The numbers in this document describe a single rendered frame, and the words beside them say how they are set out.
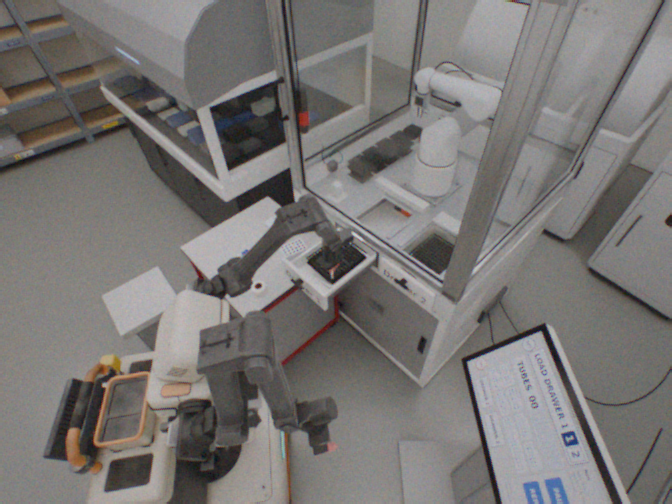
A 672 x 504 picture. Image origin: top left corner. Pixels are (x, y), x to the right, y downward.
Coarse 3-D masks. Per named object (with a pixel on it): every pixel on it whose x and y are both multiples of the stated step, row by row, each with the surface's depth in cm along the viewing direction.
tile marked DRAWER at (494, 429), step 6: (486, 414) 113; (492, 414) 111; (486, 420) 112; (492, 420) 111; (498, 420) 109; (492, 426) 110; (498, 426) 108; (492, 432) 109; (498, 432) 108; (492, 438) 108; (498, 438) 107; (492, 444) 108; (498, 444) 106; (504, 444) 105
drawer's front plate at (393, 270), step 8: (384, 264) 164; (392, 264) 161; (392, 272) 163; (400, 272) 159; (392, 280) 167; (408, 280) 157; (400, 288) 166; (408, 288) 160; (416, 288) 156; (424, 288) 152; (416, 296) 159; (424, 296) 155; (432, 296) 150; (424, 304) 158; (432, 304) 155
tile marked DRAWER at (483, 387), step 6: (480, 378) 119; (486, 378) 118; (480, 384) 118; (486, 384) 117; (480, 390) 118; (486, 390) 116; (480, 396) 117; (486, 396) 115; (492, 396) 114; (480, 402) 116; (486, 402) 114; (492, 402) 113
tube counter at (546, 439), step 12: (528, 396) 105; (528, 408) 104; (540, 408) 101; (540, 420) 100; (540, 432) 99; (552, 432) 97; (540, 444) 98; (552, 444) 95; (552, 456) 94; (552, 468) 93
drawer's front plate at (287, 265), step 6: (288, 264) 163; (288, 270) 167; (294, 270) 161; (288, 276) 171; (294, 276) 165; (300, 276) 159; (306, 282) 157; (312, 282) 156; (306, 288) 161; (312, 288) 156; (318, 288) 154; (318, 294) 154; (324, 294) 152; (318, 300) 158; (324, 300) 154; (324, 306) 157
